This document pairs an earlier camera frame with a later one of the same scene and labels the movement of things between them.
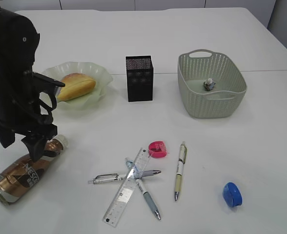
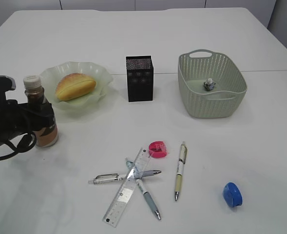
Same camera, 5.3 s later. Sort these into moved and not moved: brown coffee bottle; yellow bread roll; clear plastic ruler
Moved: brown coffee bottle
Not moved: clear plastic ruler; yellow bread roll
